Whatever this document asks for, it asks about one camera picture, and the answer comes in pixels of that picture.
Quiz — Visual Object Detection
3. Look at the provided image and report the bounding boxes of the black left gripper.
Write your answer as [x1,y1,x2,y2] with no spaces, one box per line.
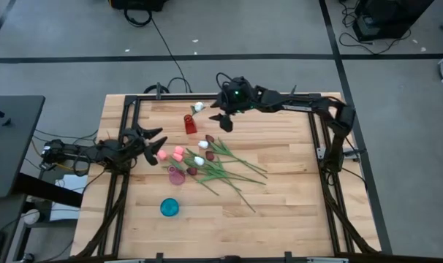
[117,125,169,167]

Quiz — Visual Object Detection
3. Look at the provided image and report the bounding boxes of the black floor cable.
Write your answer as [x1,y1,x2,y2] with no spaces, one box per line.
[123,7,193,94]

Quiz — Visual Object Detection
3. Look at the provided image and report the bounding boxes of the purple glass vase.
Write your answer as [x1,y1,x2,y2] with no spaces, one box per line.
[167,164,187,186]

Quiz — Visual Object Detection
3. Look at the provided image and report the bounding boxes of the white box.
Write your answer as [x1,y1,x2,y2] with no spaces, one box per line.
[49,174,88,222]

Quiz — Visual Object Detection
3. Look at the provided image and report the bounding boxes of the black coiled cable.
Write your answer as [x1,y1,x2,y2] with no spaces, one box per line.
[143,83,170,95]

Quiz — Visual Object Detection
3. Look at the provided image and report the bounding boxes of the dark red artificial tulip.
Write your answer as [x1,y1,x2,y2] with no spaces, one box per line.
[186,167,244,193]
[205,134,268,173]
[205,150,267,186]

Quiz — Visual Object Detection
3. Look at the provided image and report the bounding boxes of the teal glass vase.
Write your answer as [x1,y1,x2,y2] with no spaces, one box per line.
[159,197,181,218]

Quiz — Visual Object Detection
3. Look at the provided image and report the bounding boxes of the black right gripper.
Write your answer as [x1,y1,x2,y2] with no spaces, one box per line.
[208,76,262,134]

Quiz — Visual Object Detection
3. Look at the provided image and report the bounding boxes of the black equipment box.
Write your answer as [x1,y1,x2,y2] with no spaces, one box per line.
[352,0,436,42]

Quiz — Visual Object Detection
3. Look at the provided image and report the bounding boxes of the black equipment case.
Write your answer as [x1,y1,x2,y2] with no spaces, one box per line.
[110,0,170,12]

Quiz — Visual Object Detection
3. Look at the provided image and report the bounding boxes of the red glass vase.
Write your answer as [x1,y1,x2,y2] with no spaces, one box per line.
[183,113,198,136]

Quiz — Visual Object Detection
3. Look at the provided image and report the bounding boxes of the black desk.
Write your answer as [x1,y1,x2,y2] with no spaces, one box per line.
[0,95,46,199]

